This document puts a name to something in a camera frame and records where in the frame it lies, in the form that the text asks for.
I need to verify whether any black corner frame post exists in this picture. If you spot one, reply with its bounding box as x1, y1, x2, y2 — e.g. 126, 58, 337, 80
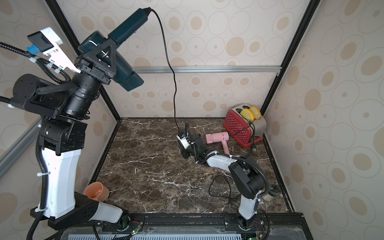
43, 0, 121, 122

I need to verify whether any silver aluminium rail left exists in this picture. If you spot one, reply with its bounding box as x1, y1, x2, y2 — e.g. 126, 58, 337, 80
1, 119, 41, 178

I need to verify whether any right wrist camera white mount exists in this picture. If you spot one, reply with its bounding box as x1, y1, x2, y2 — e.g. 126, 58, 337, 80
177, 133, 190, 150

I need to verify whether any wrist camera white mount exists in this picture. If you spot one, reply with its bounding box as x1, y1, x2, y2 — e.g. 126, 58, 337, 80
177, 133, 190, 150
27, 27, 81, 74

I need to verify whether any orange ceramic mug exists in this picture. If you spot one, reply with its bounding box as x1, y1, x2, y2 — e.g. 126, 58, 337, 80
84, 182, 110, 202

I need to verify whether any black right corner post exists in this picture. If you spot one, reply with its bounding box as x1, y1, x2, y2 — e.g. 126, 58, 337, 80
261, 0, 321, 115

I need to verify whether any yellow toast slice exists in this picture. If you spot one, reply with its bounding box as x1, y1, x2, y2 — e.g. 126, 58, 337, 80
240, 109, 256, 122
250, 106, 262, 120

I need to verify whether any yellow toast slice front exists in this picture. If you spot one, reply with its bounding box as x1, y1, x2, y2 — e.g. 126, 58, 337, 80
240, 109, 256, 122

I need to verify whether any dark green hair dryer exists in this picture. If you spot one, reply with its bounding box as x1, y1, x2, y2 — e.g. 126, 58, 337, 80
75, 8, 152, 92

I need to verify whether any black green dryer cord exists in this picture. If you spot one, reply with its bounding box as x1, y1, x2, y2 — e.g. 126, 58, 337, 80
148, 8, 181, 136

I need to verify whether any black toaster cord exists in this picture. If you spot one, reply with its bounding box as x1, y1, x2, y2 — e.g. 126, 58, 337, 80
247, 121, 259, 153

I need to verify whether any yellow toast slice back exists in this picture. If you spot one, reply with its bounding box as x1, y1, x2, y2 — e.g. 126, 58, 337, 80
250, 106, 262, 120

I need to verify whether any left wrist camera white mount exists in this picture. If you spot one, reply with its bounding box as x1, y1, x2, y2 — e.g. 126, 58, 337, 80
27, 27, 81, 74

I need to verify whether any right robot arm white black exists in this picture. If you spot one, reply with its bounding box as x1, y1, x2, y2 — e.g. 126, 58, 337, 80
177, 123, 270, 230

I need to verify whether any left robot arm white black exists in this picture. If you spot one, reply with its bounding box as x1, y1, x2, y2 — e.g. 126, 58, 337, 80
1, 39, 129, 240

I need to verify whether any red polka dot toaster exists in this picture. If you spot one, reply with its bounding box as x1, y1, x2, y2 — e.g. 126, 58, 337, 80
223, 104, 267, 148

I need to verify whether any pink hair dryer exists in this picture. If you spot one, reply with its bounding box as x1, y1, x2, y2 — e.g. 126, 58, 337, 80
206, 132, 230, 155

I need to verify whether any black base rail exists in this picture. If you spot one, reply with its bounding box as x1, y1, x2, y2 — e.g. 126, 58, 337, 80
48, 211, 313, 240

